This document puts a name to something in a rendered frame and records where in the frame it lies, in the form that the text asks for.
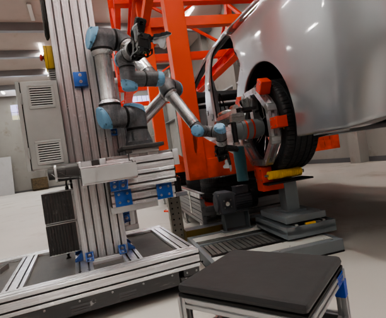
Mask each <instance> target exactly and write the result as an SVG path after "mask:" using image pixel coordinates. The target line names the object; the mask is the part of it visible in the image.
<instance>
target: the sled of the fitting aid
mask: <svg viewBox="0 0 386 318"><path fill-rule="evenodd" d="M255 221H256V226H257V227H259V228H261V229H263V230H265V231H268V232H270V233H273V234H275V235H277V236H279V237H282V238H284V239H286V240H293V239H298V238H302V237H307V236H311V235H316V234H320V233H325V232H330V231H333V230H337V228H336V219H335V218H330V217H327V216H325V217H321V218H316V219H312V220H307V221H301V222H298V223H292V224H288V225H286V224H284V223H281V222H278V221H275V220H272V219H269V218H266V217H263V216H258V217H255Z"/></svg>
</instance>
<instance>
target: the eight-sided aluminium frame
mask: <svg viewBox="0 0 386 318"><path fill-rule="evenodd" d="M249 95H251V96H252V95H255V96H256V97H257V99H258V101H259V102H260V103H261V105H262V106H263V107H264V109H265V111H266V119H267V127H268V131H269V143H268V145H267V150H266V154H265V157H264V159H263V160H260V159H259V157H258V156H257V154H256V152H255V151H254V149H253V147H252V145H251V144H250V139H246V140H241V145H242V146H244V149H245V154H246V156H247V158H248V159H249V161H250V164H251V165H252V166H268V165H273V164H274V160H275V157H276V154H277V152H278V148H279V144H280V143H281V135H280V130H279V128H276V129H271V124H270V118H271V117H275V116H278V114H277V108H276V104H275V103H274V102H273V101H272V99H271V98H270V96H269V95H268V94H265V95H259V94H258V93H257V92H256V87H255V88H252V89H251V90H249V91H247V92H246V93H243V95H242V97H241V100H242V99H245V97H249ZM271 113H272V115H271ZM247 114H248V113H244V115H245V120H247Z"/></svg>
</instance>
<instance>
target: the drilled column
mask: <svg viewBox="0 0 386 318"><path fill-rule="evenodd" d="M167 206H168V214H169V219H170V227H171V231H172V233H174V234H175V235H177V236H178V237H180V238H182V239H183V240H185V237H184V223H183V218H182V210H181V205H180V196H178V197H171V198H167Z"/></svg>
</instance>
